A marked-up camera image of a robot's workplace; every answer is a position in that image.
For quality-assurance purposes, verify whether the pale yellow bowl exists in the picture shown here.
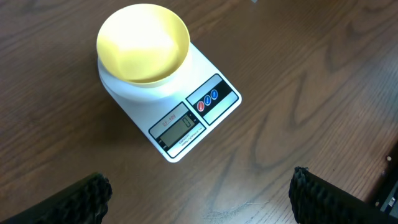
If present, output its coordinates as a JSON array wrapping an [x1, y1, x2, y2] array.
[[96, 4, 190, 86]]

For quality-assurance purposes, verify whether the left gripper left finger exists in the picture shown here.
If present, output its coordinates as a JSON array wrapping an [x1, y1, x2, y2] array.
[[2, 172, 113, 224]]

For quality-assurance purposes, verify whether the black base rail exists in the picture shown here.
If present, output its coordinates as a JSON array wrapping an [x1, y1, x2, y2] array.
[[369, 145, 397, 218]]

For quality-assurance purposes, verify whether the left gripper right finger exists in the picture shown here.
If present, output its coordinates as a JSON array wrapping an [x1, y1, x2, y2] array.
[[289, 167, 397, 224]]

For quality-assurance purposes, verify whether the white digital kitchen scale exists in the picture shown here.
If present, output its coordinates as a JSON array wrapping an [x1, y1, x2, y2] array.
[[98, 45, 242, 162]]

